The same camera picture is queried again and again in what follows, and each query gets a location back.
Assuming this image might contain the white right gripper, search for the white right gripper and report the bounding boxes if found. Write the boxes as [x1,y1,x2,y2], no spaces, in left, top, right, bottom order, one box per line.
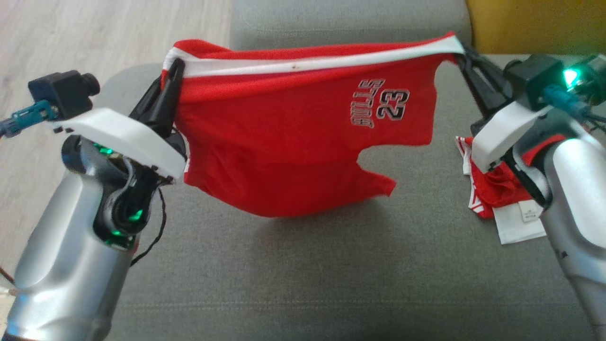
[455,45,552,172]

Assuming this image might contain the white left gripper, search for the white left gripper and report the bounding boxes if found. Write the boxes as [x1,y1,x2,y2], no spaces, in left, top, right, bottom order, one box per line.
[50,58,187,180]

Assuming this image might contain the red Bulls jersey white sleeves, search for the red Bulls jersey white sleeves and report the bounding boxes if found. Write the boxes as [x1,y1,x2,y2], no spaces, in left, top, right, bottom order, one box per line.
[454,135,547,245]

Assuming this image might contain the red shorts with white stripe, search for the red shorts with white stripe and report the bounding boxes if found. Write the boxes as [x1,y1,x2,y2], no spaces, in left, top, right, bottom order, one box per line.
[161,32,465,218]

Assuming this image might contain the yellow cushion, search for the yellow cushion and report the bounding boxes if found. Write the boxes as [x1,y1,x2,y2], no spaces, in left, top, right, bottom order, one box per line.
[466,0,606,55]

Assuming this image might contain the grey sofa back cushion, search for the grey sofa back cushion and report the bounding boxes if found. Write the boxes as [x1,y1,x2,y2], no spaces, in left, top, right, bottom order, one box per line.
[230,0,473,53]

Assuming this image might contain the left cable with teal connector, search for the left cable with teal connector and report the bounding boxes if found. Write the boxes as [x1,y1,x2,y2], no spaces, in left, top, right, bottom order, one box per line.
[0,99,60,139]

